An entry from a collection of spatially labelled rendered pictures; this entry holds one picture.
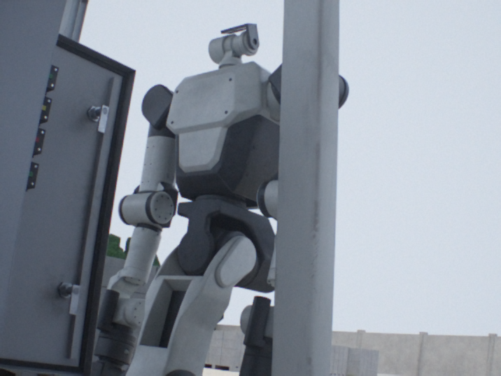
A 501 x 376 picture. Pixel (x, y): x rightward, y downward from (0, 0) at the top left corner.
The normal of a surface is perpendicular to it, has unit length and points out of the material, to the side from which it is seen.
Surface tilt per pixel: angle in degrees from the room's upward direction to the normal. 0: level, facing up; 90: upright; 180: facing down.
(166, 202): 90
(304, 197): 100
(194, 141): 90
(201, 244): 90
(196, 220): 90
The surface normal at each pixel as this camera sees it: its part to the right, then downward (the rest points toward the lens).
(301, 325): -0.66, -0.08
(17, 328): 0.77, -0.07
